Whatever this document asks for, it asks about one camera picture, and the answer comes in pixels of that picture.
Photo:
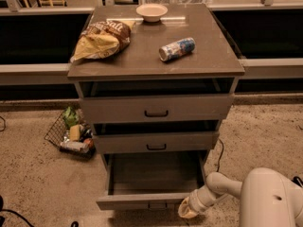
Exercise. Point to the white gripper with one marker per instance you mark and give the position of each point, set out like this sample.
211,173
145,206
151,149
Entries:
199,200

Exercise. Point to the grey drawer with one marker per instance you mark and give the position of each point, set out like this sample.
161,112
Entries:
156,136
154,181
154,100

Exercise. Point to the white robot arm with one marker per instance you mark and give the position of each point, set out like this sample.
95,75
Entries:
267,198

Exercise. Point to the grey drawer cabinet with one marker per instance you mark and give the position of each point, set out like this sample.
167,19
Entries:
212,57

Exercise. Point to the silver lying can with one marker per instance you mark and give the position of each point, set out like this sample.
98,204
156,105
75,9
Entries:
75,146

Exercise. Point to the blue white can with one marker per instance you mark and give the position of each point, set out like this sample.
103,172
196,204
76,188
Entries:
176,49

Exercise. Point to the yellow brown chip bag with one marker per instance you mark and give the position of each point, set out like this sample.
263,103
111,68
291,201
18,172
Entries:
103,39

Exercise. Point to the beige bowl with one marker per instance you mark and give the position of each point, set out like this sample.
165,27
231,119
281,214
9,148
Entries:
151,13

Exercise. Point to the black wire basket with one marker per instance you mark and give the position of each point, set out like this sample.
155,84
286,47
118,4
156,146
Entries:
59,133

